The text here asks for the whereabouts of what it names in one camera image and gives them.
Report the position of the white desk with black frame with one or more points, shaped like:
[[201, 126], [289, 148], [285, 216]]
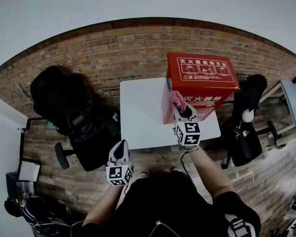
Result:
[[2, 157]]

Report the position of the person's black shirt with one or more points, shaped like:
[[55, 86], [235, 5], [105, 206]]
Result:
[[167, 201]]

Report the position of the red fire extinguisher box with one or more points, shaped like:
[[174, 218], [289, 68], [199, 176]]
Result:
[[199, 83]]

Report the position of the black office chair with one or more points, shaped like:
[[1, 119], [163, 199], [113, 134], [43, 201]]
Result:
[[56, 95], [246, 147]]

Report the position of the pink cloth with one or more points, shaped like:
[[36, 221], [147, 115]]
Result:
[[176, 98]]

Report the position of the grey desk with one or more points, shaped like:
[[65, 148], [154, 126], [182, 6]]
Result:
[[291, 102]]

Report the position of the white square platform board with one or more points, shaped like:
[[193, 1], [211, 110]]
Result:
[[140, 112]]

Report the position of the black bag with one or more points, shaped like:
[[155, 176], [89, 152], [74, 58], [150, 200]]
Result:
[[86, 130]]

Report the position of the person's right shoe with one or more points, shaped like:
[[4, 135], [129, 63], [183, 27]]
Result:
[[173, 169]]

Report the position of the white plush ball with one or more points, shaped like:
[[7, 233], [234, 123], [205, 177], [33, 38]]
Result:
[[247, 115]]

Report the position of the person's shoe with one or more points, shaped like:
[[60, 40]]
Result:
[[173, 169], [143, 174]]

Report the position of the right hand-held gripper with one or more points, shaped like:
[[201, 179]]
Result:
[[187, 133]]

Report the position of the person's left shoe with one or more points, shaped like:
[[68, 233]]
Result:
[[143, 174]]

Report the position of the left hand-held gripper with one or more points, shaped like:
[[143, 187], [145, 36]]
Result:
[[114, 173]]

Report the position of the dark storage bin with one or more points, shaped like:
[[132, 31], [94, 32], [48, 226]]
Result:
[[12, 184]]

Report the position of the person's right forearm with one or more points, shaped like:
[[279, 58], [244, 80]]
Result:
[[209, 174]]

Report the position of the white tissue box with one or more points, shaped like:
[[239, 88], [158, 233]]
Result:
[[28, 170]]

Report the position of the person's left forearm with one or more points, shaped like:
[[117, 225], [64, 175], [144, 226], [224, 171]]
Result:
[[103, 204]]

